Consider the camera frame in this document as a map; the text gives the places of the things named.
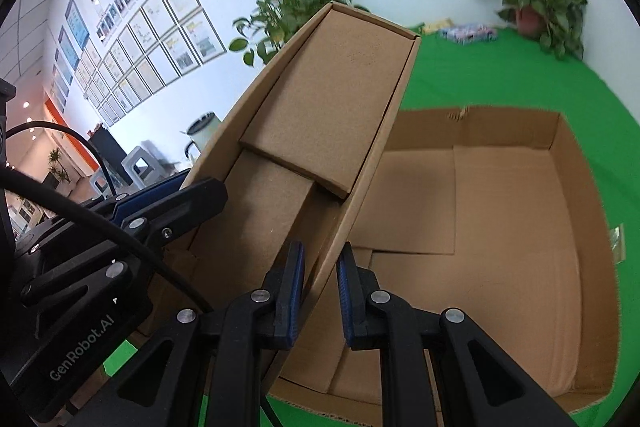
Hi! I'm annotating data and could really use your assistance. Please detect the blue wall posters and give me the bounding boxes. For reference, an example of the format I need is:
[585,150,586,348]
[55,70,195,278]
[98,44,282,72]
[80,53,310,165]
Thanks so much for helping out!
[52,0,91,108]

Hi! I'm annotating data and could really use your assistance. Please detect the white kettle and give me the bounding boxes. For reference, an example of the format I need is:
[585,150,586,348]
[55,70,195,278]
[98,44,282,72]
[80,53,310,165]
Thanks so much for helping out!
[181,111,223,160]

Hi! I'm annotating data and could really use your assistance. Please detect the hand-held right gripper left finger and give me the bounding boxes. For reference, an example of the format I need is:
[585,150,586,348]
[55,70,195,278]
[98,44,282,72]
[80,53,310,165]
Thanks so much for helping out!
[70,241,307,427]

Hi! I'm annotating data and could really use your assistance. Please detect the green tablecloth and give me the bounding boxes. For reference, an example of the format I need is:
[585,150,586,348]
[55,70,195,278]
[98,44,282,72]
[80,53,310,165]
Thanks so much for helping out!
[65,27,640,427]

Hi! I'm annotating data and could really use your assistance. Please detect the wall of framed certificates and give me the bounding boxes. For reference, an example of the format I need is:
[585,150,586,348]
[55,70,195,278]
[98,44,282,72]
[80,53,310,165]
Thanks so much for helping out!
[50,0,226,128]

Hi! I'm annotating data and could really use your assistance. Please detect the colourful flat packet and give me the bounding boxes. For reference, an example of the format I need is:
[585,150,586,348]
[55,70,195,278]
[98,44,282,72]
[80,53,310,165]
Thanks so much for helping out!
[440,23,499,45]

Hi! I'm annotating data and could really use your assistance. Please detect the long cardboard box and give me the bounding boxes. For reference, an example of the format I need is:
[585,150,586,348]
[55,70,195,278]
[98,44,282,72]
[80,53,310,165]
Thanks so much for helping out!
[135,1,422,388]

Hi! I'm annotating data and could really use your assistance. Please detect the bushy potted plant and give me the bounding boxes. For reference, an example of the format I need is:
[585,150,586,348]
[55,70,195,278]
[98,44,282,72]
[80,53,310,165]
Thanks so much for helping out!
[230,0,373,68]

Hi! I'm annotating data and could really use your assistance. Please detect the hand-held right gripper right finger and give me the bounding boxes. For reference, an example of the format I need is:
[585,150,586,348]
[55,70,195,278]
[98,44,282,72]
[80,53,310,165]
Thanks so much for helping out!
[336,241,576,427]

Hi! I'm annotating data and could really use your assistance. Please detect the black cable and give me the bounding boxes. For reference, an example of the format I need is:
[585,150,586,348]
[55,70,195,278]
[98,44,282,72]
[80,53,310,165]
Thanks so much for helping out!
[0,169,283,427]
[4,122,118,200]

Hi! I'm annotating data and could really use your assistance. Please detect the large cardboard box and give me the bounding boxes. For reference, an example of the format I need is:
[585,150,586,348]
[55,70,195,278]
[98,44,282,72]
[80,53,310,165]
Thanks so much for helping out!
[265,105,628,427]

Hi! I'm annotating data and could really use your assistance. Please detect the small background plant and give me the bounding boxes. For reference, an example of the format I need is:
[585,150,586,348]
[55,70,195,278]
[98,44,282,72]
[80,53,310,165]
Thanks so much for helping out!
[46,148,72,184]

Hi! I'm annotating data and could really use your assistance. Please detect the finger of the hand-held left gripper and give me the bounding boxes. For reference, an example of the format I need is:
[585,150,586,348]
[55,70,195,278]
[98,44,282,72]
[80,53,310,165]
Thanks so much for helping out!
[17,177,230,308]
[75,170,193,228]

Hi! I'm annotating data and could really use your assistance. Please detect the grey plastic stool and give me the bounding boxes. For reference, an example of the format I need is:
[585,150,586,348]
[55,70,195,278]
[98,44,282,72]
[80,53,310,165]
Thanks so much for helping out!
[122,146,168,185]

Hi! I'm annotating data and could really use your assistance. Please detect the black board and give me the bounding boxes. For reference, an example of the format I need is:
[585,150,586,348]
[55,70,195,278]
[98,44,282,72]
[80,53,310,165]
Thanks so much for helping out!
[89,126,133,188]

